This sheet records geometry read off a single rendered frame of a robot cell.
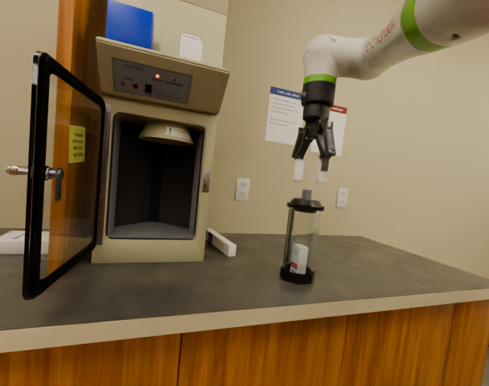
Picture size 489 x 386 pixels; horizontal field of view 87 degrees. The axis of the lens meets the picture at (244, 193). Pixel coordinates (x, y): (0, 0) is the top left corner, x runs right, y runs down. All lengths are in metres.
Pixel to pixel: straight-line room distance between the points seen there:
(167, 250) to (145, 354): 0.31
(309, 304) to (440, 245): 1.78
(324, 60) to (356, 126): 0.93
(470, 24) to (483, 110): 2.16
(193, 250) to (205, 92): 0.48
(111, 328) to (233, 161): 0.92
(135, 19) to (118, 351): 0.73
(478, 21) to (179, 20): 0.70
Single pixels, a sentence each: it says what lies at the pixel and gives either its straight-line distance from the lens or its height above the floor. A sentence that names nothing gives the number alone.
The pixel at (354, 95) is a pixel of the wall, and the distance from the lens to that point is 1.71.
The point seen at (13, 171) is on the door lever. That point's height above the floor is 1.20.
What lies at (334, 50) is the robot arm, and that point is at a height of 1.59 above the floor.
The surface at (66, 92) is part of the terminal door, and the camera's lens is 0.60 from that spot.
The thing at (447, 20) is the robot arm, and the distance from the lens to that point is 0.50.
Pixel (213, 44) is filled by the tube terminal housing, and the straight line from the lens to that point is 0.90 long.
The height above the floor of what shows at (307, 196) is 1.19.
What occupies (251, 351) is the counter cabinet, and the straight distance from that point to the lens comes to 0.72.
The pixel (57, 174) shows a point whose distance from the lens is 0.54.
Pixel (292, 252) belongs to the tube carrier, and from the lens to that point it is 0.77.
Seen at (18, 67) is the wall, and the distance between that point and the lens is 1.37.
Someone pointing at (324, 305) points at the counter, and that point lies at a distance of 0.72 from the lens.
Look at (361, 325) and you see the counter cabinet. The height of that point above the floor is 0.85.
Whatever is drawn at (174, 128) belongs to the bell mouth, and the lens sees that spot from 0.84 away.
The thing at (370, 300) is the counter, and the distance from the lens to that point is 0.82.
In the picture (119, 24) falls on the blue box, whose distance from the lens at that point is 0.77.
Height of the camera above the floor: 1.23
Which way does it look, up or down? 4 degrees down
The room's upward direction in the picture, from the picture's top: 6 degrees clockwise
